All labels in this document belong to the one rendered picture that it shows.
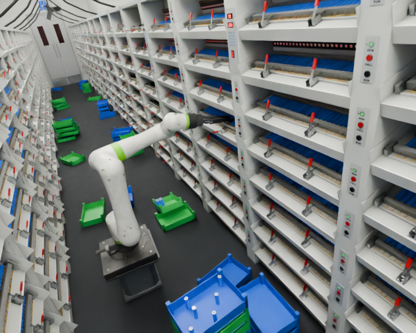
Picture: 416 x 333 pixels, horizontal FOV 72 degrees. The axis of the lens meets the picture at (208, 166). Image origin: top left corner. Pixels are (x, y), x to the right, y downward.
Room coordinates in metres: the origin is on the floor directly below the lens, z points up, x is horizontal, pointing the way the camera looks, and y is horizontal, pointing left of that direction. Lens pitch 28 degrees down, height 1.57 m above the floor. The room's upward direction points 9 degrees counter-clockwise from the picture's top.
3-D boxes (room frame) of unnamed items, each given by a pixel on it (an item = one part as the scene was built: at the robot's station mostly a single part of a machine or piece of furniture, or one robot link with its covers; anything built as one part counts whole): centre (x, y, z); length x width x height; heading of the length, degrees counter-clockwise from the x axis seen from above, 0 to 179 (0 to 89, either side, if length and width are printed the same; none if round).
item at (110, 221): (1.39, 0.58, 0.50); 0.16 x 0.13 x 0.19; 34
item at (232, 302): (0.82, 0.10, 0.44); 0.30 x 0.20 x 0.08; 120
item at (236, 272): (1.28, 0.00, 0.04); 0.30 x 0.20 x 0.08; 127
